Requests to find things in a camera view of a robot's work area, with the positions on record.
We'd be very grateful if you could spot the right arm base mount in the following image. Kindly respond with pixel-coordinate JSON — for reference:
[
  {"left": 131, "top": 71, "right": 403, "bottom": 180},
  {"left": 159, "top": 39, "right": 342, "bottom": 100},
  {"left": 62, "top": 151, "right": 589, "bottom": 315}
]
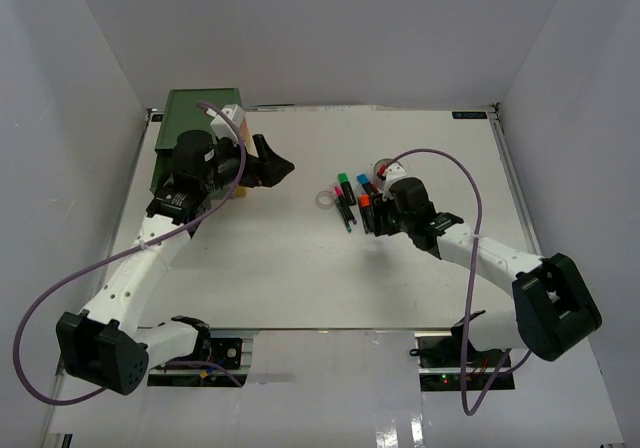
[{"left": 408, "top": 333, "right": 504, "bottom": 393}]

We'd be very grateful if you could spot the green highlighter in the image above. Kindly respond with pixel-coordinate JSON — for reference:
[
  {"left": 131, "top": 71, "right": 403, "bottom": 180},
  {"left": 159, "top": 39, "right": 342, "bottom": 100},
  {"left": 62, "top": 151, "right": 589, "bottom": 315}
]
[{"left": 337, "top": 172, "right": 357, "bottom": 206}]

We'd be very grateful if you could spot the large white tape roll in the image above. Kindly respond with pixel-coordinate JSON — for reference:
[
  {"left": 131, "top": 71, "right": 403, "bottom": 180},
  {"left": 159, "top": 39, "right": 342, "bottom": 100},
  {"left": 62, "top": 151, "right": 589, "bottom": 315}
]
[{"left": 374, "top": 158, "right": 407, "bottom": 182}]

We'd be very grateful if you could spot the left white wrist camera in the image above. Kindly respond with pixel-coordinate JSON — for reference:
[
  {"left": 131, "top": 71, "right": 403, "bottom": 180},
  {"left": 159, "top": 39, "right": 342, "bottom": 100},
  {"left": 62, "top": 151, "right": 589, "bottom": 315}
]
[{"left": 206, "top": 104, "right": 245, "bottom": 144}]

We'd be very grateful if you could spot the orange cardboard box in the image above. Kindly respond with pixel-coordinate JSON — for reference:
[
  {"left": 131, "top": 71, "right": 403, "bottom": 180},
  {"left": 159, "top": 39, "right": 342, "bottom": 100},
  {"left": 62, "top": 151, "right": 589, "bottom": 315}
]
[{"left": 239, "top": 114, "right": 253, "bottom": 154}]

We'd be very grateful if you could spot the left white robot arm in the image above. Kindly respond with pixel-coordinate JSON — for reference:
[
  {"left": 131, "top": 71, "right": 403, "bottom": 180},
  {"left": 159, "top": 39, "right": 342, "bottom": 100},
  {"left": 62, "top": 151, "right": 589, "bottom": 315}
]
[{"left": 56, "top": 130, "right": 295, "bottom": 395}]

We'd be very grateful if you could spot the blue highlighter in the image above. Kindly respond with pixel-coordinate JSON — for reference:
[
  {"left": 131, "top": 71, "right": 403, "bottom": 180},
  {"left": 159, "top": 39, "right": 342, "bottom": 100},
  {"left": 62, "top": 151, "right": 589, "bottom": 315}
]
[{"left": 356, "top": 173, "right": 380, "bottom": 197}]

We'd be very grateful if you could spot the green pen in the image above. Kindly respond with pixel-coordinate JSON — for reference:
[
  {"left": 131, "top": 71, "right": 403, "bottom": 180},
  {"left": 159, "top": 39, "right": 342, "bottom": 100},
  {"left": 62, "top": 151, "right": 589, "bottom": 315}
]
[{"left": 335, "top": 201, "right": 352, "bottom": 233}]

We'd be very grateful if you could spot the yellow cardboard box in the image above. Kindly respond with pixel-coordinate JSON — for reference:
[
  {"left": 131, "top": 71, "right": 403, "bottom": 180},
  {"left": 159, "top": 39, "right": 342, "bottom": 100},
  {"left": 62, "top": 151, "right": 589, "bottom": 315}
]
[{"left": 233, "top": 186, "right": 248, "bottom": 198}]

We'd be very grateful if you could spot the green drawer box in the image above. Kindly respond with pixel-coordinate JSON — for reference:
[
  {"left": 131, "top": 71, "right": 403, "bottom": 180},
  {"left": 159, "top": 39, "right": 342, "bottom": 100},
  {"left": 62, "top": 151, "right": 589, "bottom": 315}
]
[{"left": 150, "top": 88, "right": 242, "bottom": 195}]

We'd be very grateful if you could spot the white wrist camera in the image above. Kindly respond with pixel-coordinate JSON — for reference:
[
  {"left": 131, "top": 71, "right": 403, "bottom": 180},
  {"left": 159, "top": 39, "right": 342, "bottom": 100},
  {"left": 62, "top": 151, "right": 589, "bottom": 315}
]
[
  {"left": 376, "top": 161, "right": 407, "bottom": 193},
  {"left": 206, "top": 104, "right": 245, "bottom": 144}
]

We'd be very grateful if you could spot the small clear tape roll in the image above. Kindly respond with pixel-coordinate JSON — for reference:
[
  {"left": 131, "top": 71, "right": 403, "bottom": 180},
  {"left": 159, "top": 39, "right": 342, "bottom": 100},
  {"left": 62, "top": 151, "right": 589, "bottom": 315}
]
[{"left": 315, "top": 190, "right": 335, "bottom": 210}]

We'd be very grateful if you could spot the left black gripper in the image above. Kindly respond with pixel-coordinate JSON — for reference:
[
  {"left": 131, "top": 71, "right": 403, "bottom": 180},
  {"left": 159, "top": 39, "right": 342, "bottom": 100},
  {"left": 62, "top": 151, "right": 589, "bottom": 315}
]
[{"left": 201, "top": 134, "right": 293, "bottom": 195}]

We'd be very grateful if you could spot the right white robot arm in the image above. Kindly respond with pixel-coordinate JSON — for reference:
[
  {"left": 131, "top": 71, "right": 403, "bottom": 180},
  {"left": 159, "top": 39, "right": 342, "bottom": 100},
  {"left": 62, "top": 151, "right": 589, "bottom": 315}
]
[{"left": 365, "top": 177, "right": 602, "bottom": 367}]

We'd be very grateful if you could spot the purple pen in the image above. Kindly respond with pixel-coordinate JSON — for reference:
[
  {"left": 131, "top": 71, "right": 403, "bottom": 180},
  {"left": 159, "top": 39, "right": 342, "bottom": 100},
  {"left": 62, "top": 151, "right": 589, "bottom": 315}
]
[{"left": 342, "top": 202, "right": 357, "bottom": 225}]

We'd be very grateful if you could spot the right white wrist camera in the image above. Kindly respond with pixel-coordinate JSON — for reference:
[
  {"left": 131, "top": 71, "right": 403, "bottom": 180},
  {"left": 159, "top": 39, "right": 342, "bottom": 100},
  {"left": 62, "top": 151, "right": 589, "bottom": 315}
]
[{"left": 376, "top": 161, "right": 407, "bottom": 193}]

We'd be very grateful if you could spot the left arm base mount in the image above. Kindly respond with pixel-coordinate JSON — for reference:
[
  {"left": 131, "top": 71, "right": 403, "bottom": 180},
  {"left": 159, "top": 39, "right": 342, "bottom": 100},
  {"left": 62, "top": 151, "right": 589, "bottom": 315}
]
[{"left": 147, "top": 335, "right": 253, "bottom": 388}]

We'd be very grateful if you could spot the orange highlighter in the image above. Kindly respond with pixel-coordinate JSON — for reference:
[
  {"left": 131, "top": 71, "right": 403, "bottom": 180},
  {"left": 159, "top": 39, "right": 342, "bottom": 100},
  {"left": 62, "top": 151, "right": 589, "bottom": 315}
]
[{"left": 358, "top": 194, "right": 375, "bottom": 234}]

